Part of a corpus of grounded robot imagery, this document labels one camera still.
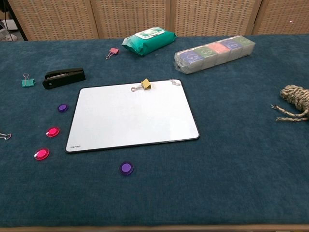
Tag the blue felt table cloth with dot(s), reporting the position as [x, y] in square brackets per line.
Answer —
[217, 157]

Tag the green wet wipes pack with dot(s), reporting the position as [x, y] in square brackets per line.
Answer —
[147, 42]

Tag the pink binder clip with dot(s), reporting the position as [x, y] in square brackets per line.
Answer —
[114, 51]

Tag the purple round magnet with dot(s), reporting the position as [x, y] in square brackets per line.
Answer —
[126, 168]
[62, 107]

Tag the wrapped tissue multipack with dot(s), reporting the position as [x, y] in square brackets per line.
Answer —
[212, 54]

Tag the woven wooden folding screen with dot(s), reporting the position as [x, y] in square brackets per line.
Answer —
[132, 17]

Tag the white magnetic board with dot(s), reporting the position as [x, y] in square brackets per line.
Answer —
[132, 116]

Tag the teal binder clip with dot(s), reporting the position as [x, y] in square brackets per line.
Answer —
[27, 82]

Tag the pink round magnet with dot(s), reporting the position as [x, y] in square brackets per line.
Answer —
[41, 153]
[52, 131]

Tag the black stapler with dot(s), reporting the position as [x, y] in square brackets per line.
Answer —
[65, 77]

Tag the silver paper clips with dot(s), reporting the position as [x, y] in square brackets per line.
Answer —
[174, 82]

